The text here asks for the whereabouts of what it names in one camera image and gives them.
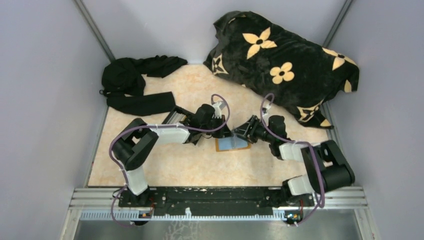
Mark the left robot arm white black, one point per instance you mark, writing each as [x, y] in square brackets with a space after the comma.
[131, 148]

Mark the yellow leather card holder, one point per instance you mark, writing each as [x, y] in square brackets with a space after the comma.
[224, 145]

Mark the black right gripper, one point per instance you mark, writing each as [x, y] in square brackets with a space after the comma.
[248, 129]

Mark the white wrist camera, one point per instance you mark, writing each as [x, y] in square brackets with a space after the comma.
[218, 109]
[266, 108]

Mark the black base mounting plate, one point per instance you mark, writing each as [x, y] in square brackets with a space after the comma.
[214, 201]

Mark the stack of cards in bin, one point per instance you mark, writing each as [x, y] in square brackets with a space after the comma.
[175, 118]

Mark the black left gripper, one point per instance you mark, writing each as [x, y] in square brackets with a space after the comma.
[223, 131]

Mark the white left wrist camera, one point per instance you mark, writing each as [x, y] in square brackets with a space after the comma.
[218, 109]

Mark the black blanket yellow flowers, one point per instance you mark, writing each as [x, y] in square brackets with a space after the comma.
[266, 58]

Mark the black crumpled garment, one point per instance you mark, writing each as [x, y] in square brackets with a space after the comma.
[124, 85]

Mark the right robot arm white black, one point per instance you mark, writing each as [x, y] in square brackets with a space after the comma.
[327, 169]

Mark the black plastic card bin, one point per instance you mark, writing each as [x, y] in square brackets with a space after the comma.
[193, 136]

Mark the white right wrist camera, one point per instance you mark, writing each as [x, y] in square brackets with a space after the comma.
[266, 108]

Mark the white VIP card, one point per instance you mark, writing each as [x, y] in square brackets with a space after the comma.
[234, 138]

